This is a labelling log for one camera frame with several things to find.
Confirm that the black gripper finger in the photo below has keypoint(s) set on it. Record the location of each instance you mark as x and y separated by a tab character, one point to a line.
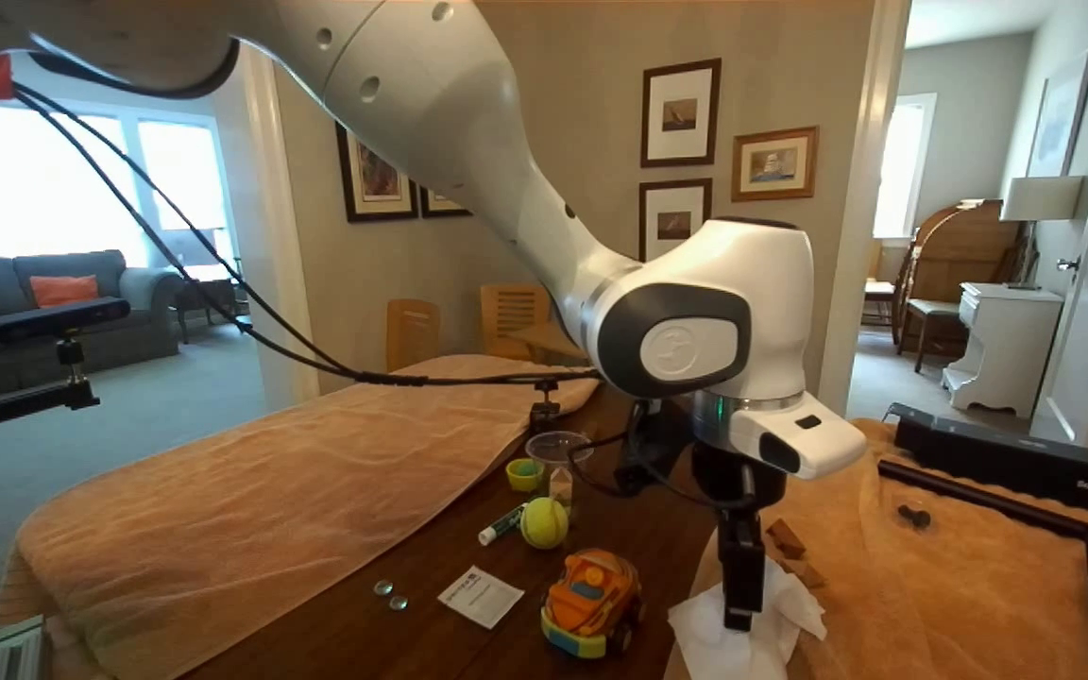
758	585
729	591

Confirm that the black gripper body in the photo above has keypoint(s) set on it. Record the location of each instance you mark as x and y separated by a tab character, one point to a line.
738	484

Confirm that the white paper napkin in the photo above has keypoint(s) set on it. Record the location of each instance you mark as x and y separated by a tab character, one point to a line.
709	643

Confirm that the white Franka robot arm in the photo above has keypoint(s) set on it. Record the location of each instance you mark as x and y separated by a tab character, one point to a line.
471	115

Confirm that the orange toy truck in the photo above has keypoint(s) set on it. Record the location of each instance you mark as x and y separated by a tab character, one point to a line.
591	606

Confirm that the small black object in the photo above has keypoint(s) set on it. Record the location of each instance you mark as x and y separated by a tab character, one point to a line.
913	516

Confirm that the clear plastic cup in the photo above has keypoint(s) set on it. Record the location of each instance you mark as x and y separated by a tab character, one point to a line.
558	454

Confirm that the orange towel under black case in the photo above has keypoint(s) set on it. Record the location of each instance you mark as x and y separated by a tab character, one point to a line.
944	591

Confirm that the yellow-green tennis ball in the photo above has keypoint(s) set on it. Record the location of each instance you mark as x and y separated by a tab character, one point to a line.
544	523

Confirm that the green bowl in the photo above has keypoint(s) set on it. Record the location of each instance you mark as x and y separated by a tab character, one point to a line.
524	473

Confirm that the white paper card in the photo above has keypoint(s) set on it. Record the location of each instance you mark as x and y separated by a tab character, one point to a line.
480	599

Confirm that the black tripod bag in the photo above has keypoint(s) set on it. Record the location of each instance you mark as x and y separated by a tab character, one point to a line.
1011	506

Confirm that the wooden chair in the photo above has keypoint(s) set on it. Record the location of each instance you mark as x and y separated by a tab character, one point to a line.
408	334
518	323

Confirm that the black framed picture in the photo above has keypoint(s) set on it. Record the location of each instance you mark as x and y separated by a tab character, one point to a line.
375	182
675	216
443	206
681	115

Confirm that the long black case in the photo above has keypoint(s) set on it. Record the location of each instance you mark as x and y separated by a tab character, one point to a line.
1023	458

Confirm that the brown wicker chair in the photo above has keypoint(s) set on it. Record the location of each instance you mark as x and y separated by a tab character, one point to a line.
962	258

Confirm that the brown framed picture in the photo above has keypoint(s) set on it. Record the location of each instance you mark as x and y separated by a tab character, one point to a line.
777	163

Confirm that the small silver coin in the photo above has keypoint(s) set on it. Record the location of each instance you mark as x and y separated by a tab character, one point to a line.
397	603
384	585

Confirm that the white lamp shade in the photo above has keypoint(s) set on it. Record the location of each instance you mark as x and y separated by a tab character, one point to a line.
1043	196

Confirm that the large orange towel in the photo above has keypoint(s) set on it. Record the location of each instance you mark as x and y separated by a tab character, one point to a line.
256	502

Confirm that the orange cushion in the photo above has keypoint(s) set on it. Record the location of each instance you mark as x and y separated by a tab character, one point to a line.
60	292

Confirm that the grey sofa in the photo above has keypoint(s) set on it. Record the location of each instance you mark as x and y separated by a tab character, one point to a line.
15	340

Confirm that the small black clamp mount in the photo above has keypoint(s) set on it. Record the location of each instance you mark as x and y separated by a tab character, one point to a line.
544	410

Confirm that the black bar camera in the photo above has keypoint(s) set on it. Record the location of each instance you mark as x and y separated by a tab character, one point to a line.
53	317

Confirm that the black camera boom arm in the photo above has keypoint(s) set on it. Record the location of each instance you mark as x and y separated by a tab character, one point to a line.
15	400

